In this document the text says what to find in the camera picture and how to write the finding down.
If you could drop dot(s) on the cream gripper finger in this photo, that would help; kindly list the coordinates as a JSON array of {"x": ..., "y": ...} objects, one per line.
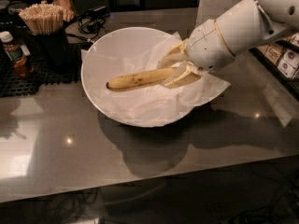
[
  {"x": 185, "y": 74},
  {"x": 176, "y": 54}
]

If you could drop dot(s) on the white rounded gripper body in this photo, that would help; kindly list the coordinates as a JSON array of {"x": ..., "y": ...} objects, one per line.
[{"x": 207, "y": 46}]

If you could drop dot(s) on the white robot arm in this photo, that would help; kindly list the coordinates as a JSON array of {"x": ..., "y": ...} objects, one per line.
[{"x": 253, "y": 23}]

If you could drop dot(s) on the white bowl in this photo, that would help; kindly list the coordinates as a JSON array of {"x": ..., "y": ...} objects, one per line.
[{"x": 115, "y": 47}]

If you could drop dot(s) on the person's hand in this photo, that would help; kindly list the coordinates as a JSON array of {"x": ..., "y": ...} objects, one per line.
[{"x": 68, "y": 15}]

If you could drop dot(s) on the white wax paper sheet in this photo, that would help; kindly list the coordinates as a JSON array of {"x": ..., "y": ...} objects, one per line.
[{"x": 149, "y": 106}]

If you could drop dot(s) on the black power adapter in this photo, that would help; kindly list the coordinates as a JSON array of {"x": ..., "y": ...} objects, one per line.
[{"x": 98, "y": 12}]

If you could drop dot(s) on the black chopstick holder cup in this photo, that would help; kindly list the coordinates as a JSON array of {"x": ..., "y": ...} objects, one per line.
[{"x": 56, "y": 51}]

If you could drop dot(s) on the bundle of wooden chopsticks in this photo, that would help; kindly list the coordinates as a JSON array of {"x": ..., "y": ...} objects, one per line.
[{"x": 43, "y": 19}]

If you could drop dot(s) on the brown sauce bottle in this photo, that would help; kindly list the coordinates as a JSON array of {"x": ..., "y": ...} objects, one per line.
[{"x": 13, "y": 50}]

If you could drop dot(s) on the black rubber grid mat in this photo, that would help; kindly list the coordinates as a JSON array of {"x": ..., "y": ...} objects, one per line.
[{"x": 13, "y": 85}]

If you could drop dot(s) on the dark lidded jar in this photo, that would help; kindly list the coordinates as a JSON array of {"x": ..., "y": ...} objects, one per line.
[{"x": 9, "y": 15}]

